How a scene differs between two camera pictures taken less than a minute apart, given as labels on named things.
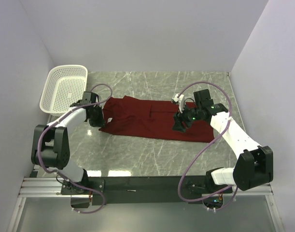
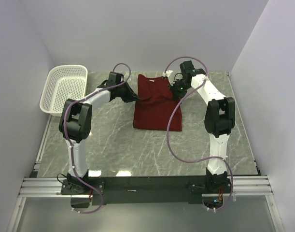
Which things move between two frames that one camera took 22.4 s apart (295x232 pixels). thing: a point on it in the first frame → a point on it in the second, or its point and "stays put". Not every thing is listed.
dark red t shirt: (125, 116) → (155, 108)
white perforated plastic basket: (64, 86) stays put
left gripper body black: (97, 119) → (125, 93)
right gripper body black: (188, 116) → (179, 88)
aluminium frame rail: (48, 187) stays put
